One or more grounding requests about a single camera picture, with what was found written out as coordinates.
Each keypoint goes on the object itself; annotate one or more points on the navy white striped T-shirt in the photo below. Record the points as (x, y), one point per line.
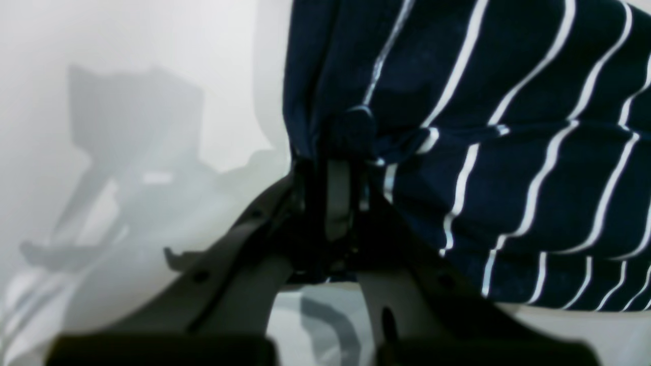
(513, 136)

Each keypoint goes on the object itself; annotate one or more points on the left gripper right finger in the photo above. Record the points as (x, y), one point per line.
(422, 311)

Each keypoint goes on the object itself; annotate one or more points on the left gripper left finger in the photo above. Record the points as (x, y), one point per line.
(217, 311)

